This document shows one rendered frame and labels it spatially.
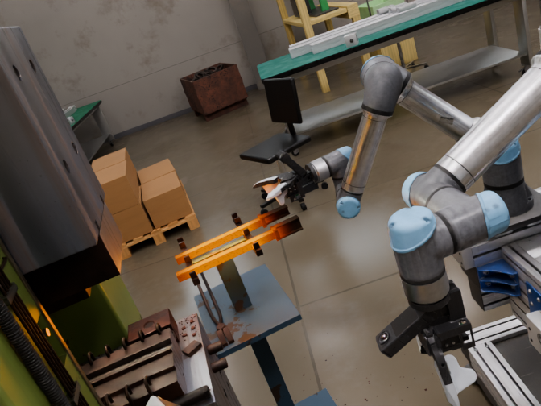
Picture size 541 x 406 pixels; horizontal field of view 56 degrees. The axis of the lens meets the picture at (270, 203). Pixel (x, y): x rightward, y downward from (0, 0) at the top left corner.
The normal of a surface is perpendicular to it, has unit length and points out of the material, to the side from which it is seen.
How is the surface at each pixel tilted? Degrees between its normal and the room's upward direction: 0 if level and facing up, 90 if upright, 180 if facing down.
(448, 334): 90
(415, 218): 0
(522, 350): 0
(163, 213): 90
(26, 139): 90
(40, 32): 90
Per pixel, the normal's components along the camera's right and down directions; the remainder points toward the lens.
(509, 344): -0.32, -0.87
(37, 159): 0.24, 0.33
